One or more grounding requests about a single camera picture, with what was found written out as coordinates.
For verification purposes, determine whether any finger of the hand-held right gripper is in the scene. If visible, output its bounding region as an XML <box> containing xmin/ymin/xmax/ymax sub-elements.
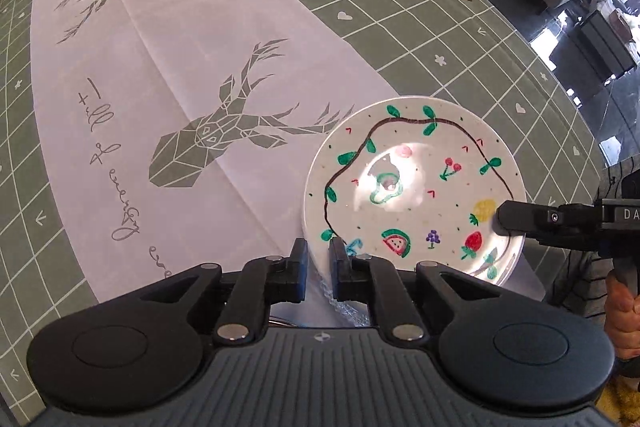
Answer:
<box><xmin>492</xmin><ymin>199</ymin><xmax>562</xmax><ymax>248</ymax></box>

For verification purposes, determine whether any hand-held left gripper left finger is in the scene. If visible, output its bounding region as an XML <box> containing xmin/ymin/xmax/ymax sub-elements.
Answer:
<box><xmin>132</xmin><ymin>237</ymin><xmax>308</xmax><ymax>343</ymax></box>

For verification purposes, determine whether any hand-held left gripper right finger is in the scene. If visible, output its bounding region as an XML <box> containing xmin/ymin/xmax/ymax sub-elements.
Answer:
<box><xmin>327</xmin><ymin>237</ymin><xmax>506</xmax><ymax>343</ymax></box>

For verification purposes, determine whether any painted white plate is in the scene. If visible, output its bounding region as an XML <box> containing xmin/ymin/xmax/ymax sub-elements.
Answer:
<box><xmin>303</xmin><ymin>95</ymin><xmax>527</xmax><ymax>295</ymax></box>

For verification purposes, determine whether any person's right hand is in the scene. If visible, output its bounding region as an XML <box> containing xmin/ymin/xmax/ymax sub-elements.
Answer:
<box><xmin>603</xmin><ymin>274</ymin><xmax>640</xmax><ymax>360</ymax></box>

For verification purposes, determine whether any flowered glass plate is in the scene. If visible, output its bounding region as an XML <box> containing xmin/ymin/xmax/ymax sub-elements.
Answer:
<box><xmin>315</xmin><ymin>274</ymin><xmax>376</xmax><ymax>329</ymax></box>

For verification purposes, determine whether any person's striped shirt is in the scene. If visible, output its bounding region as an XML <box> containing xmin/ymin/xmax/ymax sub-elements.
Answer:
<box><xmin>547</xmin><ymin>159</ymin><xmax>640</xmax><ymax>323</ymax></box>

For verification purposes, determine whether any dark coffee table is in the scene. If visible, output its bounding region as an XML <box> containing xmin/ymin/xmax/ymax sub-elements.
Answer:
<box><xmin>575</xmin><ymin>9</ymin><xmax>640</xmax><ymax>80</ymax></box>

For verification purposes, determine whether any green checked tablecloth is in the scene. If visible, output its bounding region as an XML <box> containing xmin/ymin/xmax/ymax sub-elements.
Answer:
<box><xmin>0</xmin><ymin>0</ymin><xmax>608</xmax><ymax>423</ymax></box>

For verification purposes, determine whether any white deer print runner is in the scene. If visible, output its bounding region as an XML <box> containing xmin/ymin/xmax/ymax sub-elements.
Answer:
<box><xmin>30</xmin><ymin>0</ymin><xmax>401</xmax><ymax>308</ymax></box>

